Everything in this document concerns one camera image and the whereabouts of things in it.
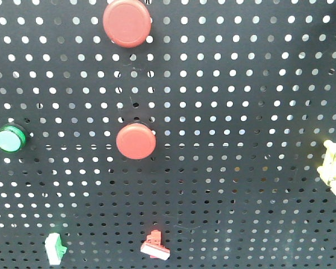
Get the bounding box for lower red round knob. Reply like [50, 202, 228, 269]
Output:
[116, 123, 156, 160]

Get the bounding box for red round knob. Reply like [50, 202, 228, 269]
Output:
[102, 0, 151, 48]
[116, 123, 156, 160]

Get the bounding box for upper red round knob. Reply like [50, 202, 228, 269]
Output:
[102, 0, 151, 48]

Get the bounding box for black perforated pegboard panel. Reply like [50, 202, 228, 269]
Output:
[0, 1, 336, 268]

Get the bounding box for green round push button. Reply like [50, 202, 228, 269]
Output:
[0, 123, 27, 152]

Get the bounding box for red-white rocker switch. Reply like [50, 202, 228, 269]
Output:
[140, 230, 170, 261]

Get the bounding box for green-white rocker switch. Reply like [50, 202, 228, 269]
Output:
[44, 233, 67, 265]

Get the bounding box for yellow handle switch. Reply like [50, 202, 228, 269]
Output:
[317, 140, 336, 196]

